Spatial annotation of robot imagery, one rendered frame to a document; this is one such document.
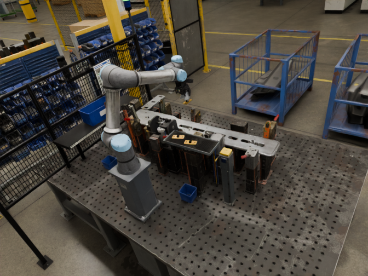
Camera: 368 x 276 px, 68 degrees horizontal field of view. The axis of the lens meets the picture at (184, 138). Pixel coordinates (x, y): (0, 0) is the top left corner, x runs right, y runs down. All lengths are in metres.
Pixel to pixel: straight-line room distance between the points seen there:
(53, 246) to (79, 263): 0.38
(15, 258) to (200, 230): 2.04
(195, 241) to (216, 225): 0.18
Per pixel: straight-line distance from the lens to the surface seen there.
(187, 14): 5.25
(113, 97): 1.71
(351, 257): 2.75
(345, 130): 3.72
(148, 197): 1.95
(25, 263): 3.23
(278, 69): 4.42
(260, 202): 2.02
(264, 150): 1.97
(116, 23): 2.97
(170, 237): 1.89
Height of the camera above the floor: 2.23
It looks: 35 degrees down
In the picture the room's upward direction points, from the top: 10 degrees counter-clockwise
